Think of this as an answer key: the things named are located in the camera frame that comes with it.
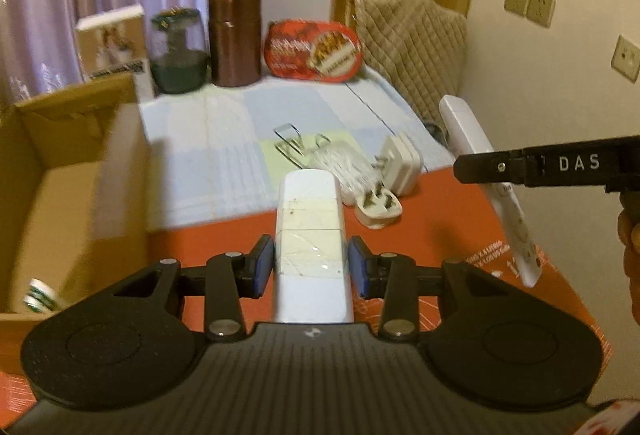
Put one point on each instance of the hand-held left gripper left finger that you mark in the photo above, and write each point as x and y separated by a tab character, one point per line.
265	265

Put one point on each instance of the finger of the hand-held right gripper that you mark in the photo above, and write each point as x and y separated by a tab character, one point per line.
490	167

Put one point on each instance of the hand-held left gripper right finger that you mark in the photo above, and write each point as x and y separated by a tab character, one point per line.
356	265

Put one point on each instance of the white remote control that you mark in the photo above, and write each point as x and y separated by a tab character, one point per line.
467	130

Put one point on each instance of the white power bank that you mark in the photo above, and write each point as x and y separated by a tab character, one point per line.
310	215

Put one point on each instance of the clear cotton swab box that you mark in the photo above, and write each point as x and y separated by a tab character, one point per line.
340	165

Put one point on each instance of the cardboard box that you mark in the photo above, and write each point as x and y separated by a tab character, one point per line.
60	195

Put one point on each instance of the white bottle green label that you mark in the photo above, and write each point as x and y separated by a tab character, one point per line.
40	297

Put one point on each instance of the person's right hand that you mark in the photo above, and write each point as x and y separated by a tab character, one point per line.
631	235

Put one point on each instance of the white three-pin plug adapter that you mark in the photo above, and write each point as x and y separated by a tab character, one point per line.
377	212

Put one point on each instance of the red printed mat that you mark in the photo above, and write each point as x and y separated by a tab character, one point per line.
440	225

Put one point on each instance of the white charger cube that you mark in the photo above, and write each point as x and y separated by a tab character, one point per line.
400	167

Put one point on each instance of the beige quilted chair cover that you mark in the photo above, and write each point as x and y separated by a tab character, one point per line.
410	45

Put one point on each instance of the dark green glass jar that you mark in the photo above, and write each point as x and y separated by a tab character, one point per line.
177	70

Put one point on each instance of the red instant meal package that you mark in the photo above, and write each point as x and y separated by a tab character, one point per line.
300	50

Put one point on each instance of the brown metal canister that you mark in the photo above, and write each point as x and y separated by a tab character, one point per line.
235	40

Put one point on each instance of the red white patterned cloth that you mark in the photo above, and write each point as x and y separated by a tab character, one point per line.
617	420

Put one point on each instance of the white product box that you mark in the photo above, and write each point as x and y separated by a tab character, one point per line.
112	45

